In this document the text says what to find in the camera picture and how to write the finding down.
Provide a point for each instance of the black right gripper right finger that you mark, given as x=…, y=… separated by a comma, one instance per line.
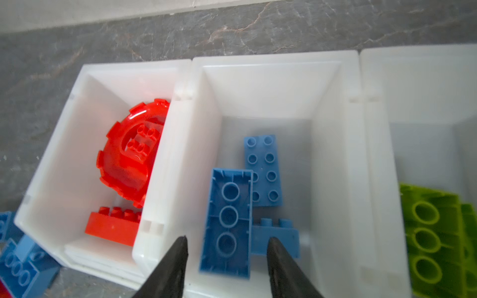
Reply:
x=287, y=280

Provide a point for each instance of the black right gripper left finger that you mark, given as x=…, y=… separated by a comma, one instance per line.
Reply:
x=168, y=278

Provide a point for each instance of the blue lego brick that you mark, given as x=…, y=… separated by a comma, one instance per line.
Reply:
x=284, y=232

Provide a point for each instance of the red arch lego piece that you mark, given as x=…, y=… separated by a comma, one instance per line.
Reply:
x=128, y=158

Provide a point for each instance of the blue brick studs down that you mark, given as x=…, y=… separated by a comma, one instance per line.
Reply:
x=26, y=269

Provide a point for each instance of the green lego brick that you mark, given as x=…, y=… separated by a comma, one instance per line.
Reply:
x=433, y=229
x=469, y=218

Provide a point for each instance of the white left bin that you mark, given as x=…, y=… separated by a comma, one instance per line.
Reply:
x=66, y=186

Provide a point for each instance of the white bin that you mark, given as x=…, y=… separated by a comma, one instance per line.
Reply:
x=66, y=186
x=312, y=103
x=421, y=128

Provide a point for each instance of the white middle bin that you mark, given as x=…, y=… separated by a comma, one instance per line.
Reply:
x=312, y=103

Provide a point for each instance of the white right bin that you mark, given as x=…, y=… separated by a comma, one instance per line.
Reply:
x=421, y=128

